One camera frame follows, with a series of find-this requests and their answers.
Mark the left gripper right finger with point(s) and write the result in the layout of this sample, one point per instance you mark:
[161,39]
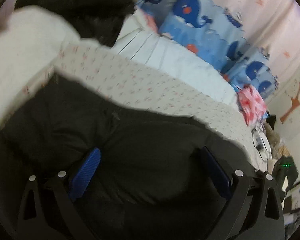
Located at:
[253,207]

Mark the black crumpled garment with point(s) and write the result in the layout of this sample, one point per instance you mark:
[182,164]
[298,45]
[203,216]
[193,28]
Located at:
[99,19]

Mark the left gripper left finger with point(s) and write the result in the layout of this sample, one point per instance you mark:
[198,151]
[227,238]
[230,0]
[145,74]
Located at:
[47,210]

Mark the brown tree wall sticker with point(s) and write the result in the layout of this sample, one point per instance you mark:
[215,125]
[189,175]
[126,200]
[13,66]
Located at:
[295,103]

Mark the pink checked cloth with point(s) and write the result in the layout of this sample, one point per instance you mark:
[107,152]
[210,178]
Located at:
[251,104]

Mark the blue whale curtain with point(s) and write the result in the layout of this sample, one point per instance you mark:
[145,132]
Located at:
[216,35]

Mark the black puffer jacket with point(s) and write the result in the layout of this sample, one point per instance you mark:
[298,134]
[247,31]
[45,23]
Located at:
[152,181]

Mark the cherry print bed sheet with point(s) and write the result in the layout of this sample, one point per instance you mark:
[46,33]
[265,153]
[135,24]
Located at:
[134,85]

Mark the white duvet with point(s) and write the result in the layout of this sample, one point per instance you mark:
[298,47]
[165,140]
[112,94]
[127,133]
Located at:
[32,38]

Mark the white striped quilt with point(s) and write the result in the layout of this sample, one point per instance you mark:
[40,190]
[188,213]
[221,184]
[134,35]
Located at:
[139,43]

